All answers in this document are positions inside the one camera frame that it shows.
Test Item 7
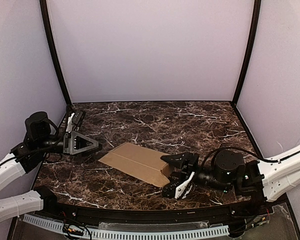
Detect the black front table rail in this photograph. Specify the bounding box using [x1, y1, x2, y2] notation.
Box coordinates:
[39, 202, 255, 226]

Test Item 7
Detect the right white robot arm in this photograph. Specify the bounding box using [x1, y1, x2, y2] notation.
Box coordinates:
[161, 144, 300, 204]

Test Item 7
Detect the white slotted cable duct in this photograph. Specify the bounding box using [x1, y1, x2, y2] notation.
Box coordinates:
[22, 214, 230, 240]

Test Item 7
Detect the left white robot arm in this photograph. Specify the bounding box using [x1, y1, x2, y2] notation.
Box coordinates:
[0, 109, 102, 223]

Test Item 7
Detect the right black frame post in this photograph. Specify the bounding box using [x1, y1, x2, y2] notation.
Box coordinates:
[231, 0, 262, 108]

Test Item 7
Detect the black frame post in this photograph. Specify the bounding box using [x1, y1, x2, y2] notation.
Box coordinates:
[231, 0, 262, 108]
[39, 0, 72, 105]

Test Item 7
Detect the left black frame post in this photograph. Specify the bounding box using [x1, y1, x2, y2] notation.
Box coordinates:
[39, 0, 72, 105]

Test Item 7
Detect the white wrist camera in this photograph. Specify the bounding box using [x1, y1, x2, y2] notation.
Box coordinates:
[174, 171, 195, 200]
[65, 110, 86, 133]

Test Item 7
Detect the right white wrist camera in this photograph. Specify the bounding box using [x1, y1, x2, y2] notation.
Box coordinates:
[174, 171, 195, 200]

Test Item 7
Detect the brown cardboard box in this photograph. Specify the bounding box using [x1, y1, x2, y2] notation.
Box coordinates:
[99, 142, 174, 188]

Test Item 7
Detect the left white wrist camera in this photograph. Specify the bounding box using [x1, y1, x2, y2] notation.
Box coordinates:
[65, 110, 86, 133]

